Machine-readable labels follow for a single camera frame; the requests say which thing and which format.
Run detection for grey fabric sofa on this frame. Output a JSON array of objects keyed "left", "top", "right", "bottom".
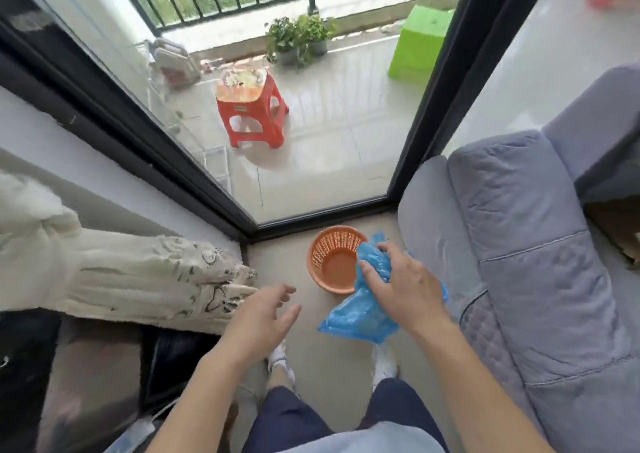
[{"left": 397, "top": 64, "right": 640, "bottom": 453}]

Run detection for person's grey shirt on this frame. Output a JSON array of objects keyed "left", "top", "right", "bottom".
[{"left": 282, "top": 421, "right": 446, "bottom": 453}]

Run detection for blue plastic bag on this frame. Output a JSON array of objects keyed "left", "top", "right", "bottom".
[{"left": 318, "top": 232, "right": 449, "bottom": 345}]

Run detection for person's left forearm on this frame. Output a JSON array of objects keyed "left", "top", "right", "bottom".
[{"left": 146, "top": 338, "right": 251, "bottom": 453}]

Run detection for orange plastic waste basket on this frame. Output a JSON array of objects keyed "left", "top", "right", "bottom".
[{"left": 307, "top": 225, "right": 369, "bottom": 295}]

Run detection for potted green plant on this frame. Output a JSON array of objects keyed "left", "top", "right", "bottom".
[{"left": 264, "top": 14, "right": 338, "bottom": 67}]

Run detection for person's right forearm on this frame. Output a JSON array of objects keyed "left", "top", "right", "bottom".
[{"left": 407, "top": 313, "right": 556, "bottom": 453}]

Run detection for white patterned curtain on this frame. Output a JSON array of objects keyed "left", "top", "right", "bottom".
[{"left": 0, "top": 170, "right": 259, "bottom": 336}]

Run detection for black glossy cabinet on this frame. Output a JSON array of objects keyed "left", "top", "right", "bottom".
[{"left": 0, "top": 310, "right": 223, "bottom": 453}]

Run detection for person's white shoe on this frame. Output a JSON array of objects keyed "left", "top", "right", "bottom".
[
  {"left": 371, "top": 344, "right": 399, "bottom": 393},
  {"left": 267, "top": 340, "right": 297, "bottom": 391}
]

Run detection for person's right hand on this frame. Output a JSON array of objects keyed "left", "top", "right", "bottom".
[{"left": 358, "top": 241, "right": 449, "bottom": 338}]

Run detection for person's right white shoe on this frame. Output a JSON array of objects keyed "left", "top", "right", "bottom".
[{"left": 371, "top": 344, "right": 399, "bottom": 393}]

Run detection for person's left white shoe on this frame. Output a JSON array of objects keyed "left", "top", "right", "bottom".
[{"left": 267, "top": 340, "right": 297, "bottom": 391}]

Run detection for red plastic stool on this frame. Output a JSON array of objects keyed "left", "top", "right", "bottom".
[{"left": 215, "top": 67, "right": 290, "bottom": 150}]

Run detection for green plastic stool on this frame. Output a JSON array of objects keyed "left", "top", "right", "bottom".
[{"left": 387, "top": 4, "right": 455, "bottom": 87}]

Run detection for person's left hand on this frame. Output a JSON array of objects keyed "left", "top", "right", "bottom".
[{"left": 220, "top": 283, "right": 303, "bottom": 366}]

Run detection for person's dark blue trousers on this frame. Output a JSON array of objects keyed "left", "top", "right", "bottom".
[{"left": 242, "top": 378, "right": 449, "bottom": 453}]

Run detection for white bag with red print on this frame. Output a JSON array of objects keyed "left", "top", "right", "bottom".
[{"left": 152, "top": 38, "right": 202, "bottom": 89}]

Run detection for white cable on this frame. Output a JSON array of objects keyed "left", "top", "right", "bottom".
[{"left": 102, "top": 398, "right": 181, "bottom": 453}]

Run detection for black sliding door frame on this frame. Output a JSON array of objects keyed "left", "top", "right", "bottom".
[{"left": 0, "top": 0, "right": 557, "bottom": 242}]

